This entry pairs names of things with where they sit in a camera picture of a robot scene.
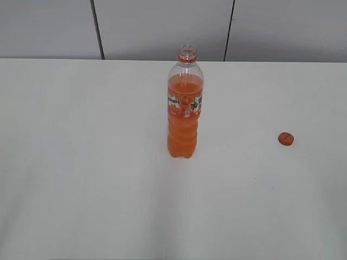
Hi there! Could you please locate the orange Mirinda soda bottle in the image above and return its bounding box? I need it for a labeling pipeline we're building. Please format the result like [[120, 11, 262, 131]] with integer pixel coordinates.
[[167, 44, 204, 158]]

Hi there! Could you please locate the orange bottle cap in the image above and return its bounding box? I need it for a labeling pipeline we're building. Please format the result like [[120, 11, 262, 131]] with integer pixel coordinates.
[[278, 132, 294, 146]]

